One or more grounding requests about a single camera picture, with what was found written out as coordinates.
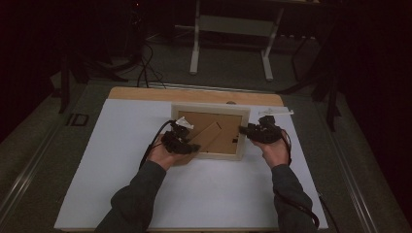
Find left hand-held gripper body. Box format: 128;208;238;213
160;116;196;155

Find black floor cables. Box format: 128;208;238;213
135;38;168;90

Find metal floor rail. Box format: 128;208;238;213
329;127;381;233
0;122;63;222

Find wooden picture frame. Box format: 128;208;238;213
170;101;252;168

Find person's left hand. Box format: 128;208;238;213
147;141;192;172

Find black metal stand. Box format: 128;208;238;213
277;28;344;132
57;48;130;115

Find white metal table frame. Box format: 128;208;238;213
189;0;287;83

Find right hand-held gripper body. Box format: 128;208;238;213
252;108;295;145

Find large white paper sheet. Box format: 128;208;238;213
53;98;328;231

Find person's right hand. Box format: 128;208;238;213
251;130;292;169

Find black floor bracket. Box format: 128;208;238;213
65;113;90;127

